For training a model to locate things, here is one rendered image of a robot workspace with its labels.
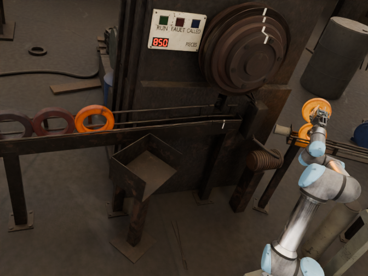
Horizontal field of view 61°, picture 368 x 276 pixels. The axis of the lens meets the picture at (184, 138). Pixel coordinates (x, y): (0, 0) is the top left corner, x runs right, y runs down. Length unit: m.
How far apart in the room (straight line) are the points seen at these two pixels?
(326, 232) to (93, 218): 1.42
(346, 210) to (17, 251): 1.81
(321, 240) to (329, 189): 0.84
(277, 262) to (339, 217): 0.67
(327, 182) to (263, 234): 1.00
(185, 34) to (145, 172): 0.69
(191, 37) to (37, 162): 1.41
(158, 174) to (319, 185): 0.71
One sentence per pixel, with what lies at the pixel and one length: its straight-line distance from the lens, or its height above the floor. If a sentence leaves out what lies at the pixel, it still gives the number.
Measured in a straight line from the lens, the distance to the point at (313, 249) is 2.26.
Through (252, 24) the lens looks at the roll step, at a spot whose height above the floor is 1.28.
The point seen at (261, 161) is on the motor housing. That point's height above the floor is 0.51.
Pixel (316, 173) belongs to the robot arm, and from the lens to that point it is 1.37.
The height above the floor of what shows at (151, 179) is 0.60.
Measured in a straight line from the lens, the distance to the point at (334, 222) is 2.08.
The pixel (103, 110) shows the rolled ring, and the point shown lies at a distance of 1.55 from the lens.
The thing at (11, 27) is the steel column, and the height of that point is 0.03.
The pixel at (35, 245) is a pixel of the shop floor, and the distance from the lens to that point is 1.99.
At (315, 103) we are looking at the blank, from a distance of 1.93.
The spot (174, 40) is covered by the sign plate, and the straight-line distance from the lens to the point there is 1.58.
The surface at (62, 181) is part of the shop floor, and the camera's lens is 2.27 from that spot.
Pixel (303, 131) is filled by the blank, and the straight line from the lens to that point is 2.01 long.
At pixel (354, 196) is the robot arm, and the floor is 0.88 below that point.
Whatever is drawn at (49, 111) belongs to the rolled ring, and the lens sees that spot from 1.54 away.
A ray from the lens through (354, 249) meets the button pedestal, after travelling 2.10.
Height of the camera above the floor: 1.67
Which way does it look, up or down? 37 degrees down
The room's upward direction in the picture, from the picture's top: 16 degrees clockwise
